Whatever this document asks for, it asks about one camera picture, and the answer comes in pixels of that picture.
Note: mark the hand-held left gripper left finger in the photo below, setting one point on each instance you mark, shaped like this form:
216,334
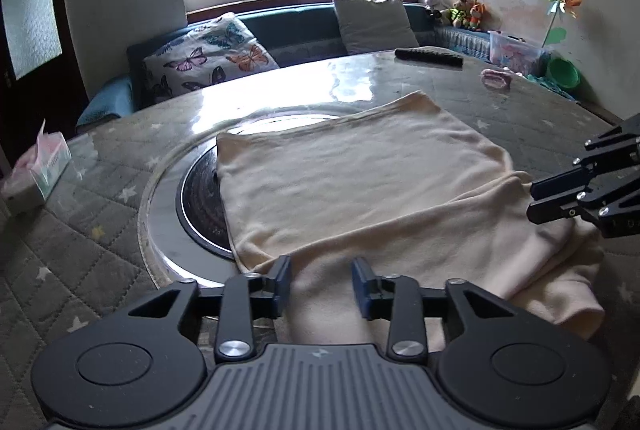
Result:
282,282

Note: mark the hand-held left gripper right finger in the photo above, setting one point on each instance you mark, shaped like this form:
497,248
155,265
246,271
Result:
362,290

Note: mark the black and white cow plush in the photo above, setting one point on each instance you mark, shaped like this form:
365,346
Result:
436,2

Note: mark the pink scrunchie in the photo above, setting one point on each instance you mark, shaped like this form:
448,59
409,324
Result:
495,79

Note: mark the orange plush toy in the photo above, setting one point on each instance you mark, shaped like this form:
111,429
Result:
477,15

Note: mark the yellow-green plush toy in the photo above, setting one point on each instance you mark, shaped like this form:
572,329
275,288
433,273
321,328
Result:
460,12

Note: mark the colourful pinwheel toy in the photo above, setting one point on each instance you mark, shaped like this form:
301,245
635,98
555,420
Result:
562,2

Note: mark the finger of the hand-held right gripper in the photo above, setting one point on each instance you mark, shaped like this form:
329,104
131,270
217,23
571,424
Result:
557,185
555,210

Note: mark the cream long-sleeve garment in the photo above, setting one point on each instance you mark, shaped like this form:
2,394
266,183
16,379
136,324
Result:
375,169

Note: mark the dark door with frosted glass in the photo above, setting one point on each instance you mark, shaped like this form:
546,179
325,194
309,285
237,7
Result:
30,9

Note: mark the butterfly print pillow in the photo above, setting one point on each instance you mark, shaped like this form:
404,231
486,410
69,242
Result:
210,54

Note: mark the green plastic bowl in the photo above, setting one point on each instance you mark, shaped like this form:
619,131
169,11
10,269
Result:
562,73

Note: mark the round black cooktop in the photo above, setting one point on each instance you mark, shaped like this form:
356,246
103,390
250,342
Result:
200,205

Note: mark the clear plastic container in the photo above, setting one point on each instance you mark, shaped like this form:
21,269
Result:
515,52

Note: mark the black remote control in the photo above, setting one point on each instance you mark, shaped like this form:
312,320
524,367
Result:
427,55

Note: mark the teal sofa bench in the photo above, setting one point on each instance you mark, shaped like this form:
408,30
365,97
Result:
295,22

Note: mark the plain white pillow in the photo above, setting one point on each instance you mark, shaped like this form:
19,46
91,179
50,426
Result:
375,24

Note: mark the pink tissue box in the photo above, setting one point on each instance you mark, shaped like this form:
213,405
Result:
35,175

